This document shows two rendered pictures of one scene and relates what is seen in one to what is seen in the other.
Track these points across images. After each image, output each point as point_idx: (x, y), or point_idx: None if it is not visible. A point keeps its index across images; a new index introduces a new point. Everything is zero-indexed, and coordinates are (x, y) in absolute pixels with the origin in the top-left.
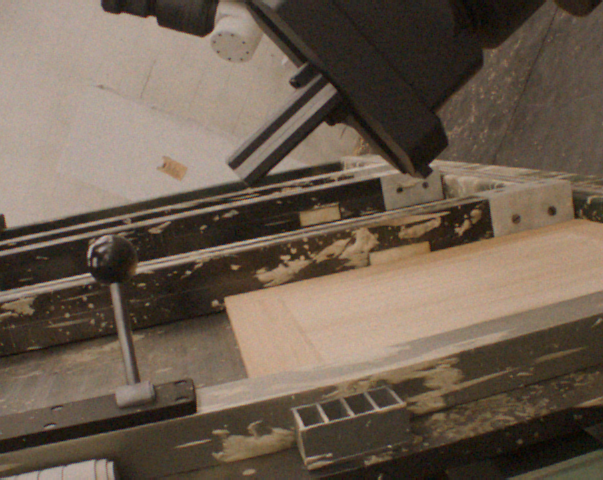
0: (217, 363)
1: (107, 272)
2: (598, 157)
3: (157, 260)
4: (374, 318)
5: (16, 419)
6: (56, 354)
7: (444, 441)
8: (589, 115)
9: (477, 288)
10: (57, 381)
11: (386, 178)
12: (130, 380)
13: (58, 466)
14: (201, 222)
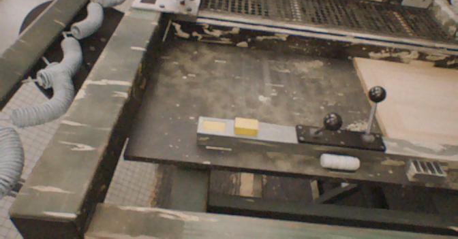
0: (360, 100)
1: (377, 101)
2: None
3: (334, 31)
4: (418, 107)
5: (327, 132)
6: (289, 59)
7: (448, 187)
8: None
9: (455, 107)
10: (300, 82)
11: None
12: (368, 134)
13: (339, 152)
14: None
